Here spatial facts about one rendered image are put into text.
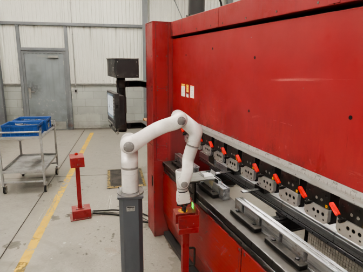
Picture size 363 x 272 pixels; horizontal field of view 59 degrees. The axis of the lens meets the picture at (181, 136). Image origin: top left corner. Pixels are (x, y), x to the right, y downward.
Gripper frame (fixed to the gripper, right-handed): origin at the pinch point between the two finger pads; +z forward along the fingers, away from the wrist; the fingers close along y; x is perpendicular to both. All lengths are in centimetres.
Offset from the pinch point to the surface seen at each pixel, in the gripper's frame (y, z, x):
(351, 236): -48, -31, 111
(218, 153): -32.0, -37.0, -7.8
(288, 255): -38, -3, 79
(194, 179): -14.1, -14.9, -18.2
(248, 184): -57, -7, -10
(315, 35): -52, -116, 78
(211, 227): -18.8, 16.0, 5.7
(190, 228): -2.6, 14.0, 4.8
